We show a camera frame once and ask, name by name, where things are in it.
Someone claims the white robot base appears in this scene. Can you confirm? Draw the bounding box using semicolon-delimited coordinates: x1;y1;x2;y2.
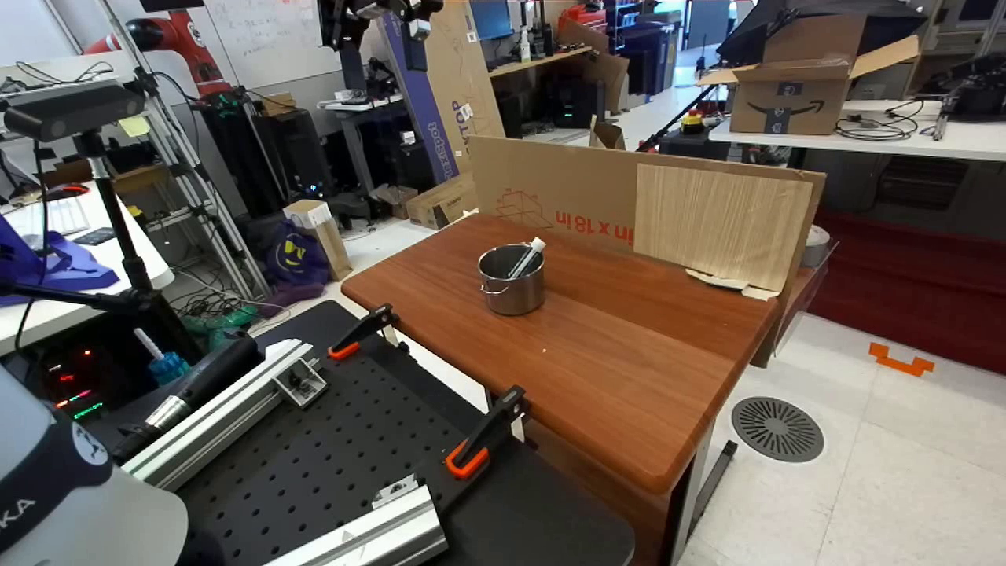
0;364;190;566

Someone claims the metal pot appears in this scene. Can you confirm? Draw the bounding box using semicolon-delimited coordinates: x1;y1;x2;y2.
474;243;550;321

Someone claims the cardboard backdrop panel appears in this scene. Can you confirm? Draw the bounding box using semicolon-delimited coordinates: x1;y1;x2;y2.
465;134;831;301

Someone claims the wooden table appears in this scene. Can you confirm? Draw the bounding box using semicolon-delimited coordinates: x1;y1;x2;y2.
339;212;841;566

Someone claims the small cardboard box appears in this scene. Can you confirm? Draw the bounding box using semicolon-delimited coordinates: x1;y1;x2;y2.
280;197;354;284

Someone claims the purple poster board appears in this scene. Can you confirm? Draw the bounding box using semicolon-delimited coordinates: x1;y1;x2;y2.
373;10;461;185

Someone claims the tall cardboard sheet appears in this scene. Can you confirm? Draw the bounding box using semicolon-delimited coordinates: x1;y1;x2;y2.
420;0;509;176

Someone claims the purple bag yellow logo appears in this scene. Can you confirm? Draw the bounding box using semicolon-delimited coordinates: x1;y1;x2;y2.
247;214;335;293

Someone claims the torn white paper strip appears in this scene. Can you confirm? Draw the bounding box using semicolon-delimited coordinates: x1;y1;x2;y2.
685;263;781;306

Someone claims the yellow red emergency stop button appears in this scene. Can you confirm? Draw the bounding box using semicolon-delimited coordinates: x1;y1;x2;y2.
677;104;715;138

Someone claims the black perforated breadboard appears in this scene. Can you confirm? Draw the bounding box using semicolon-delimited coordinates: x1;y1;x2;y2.
169;297;637;566

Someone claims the round floor drain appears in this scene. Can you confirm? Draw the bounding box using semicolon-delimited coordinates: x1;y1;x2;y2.
730;392;828;467

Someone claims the metal shelf rack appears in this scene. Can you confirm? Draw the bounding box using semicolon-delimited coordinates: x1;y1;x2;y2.
96;0;274;307

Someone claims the open cardboard shipping box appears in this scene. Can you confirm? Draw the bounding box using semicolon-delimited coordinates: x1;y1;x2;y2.
697;12;925;138

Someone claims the black fabric umbrella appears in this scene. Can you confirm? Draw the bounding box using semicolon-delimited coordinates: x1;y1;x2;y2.
715;0;929;69

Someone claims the white side table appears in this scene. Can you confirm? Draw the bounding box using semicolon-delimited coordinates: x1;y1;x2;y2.
0;179;179;359

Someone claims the purple cloth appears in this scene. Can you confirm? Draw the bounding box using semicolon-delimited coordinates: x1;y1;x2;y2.
0;214;122;307

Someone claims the white work table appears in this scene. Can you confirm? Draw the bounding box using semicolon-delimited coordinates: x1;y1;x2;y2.
705;99;1006;170

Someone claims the black clamp orange handle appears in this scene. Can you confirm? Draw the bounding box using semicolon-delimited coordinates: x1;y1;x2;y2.
440;385;532;483
322;301;403;369

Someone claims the aluminium corner bracket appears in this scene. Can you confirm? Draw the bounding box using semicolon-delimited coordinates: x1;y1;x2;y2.
274;357;330;409

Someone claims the aluminium extrusion rail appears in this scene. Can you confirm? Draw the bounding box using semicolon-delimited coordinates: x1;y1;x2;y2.
261;473;451;566
120;337;332;493

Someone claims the black cylindrical handle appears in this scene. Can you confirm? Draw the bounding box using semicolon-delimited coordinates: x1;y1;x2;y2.
140;334;267;435

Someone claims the blue handled tool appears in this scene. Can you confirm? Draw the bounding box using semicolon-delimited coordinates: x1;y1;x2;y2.
131;323;195;388

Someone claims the black camera tripod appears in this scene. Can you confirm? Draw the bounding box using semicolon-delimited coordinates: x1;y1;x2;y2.
69;128;205;364

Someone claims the black stereo camera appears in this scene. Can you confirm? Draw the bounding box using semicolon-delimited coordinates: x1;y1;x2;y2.
0;75;152;145

